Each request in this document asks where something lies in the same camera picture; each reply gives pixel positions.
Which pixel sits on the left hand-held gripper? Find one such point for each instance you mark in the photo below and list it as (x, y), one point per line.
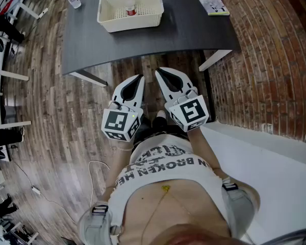
(114, 121)

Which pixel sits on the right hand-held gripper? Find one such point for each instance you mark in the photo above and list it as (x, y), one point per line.
(192, 111)

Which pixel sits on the red-capped bottle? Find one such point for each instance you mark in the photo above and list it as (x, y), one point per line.
(130, 6)

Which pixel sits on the person's right forearm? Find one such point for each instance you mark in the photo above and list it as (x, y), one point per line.
(204, 147)

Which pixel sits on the person's left forearm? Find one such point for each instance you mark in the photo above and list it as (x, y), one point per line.
(117, 167)

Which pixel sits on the dark grey table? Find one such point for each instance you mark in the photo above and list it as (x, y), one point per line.
(193, 29)

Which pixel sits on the person's white printed shirt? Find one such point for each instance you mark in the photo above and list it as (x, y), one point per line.
(168, 170)

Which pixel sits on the yellow-edged booklet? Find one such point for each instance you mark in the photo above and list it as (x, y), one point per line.
(211, 2)

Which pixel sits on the white power adapter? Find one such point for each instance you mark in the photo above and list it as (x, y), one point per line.
(36, 190)

